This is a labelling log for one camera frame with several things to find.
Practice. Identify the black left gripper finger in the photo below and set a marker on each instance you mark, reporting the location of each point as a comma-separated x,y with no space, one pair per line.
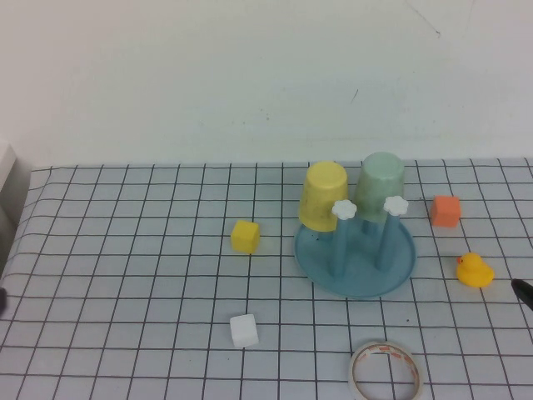
2,302

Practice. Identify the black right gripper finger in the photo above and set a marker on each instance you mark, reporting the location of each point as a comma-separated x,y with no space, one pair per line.
525,291

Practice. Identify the green plastic cup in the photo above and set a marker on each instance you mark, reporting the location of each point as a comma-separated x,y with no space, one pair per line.
379,187

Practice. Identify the blue cup stand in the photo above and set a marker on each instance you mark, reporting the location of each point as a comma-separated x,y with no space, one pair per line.
358,277

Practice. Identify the yellow plastic cup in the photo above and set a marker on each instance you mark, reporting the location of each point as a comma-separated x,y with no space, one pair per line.
322,196

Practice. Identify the yellow rubber duck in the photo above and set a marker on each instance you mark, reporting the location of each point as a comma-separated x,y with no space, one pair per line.
474,273

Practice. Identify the orange cube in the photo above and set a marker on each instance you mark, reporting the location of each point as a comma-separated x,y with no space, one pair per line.
445,211

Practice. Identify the white grid tablecloth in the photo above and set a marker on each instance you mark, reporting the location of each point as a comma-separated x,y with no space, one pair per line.
125,271

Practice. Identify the white box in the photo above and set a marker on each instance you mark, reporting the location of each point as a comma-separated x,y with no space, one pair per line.
6,166

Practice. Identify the white tape roll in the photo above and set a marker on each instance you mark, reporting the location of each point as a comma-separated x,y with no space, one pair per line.
354,371

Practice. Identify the white cube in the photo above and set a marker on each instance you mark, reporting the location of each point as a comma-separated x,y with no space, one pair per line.
245,331

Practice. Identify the yellow cube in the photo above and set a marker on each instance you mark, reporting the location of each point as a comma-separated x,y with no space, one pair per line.
245,237

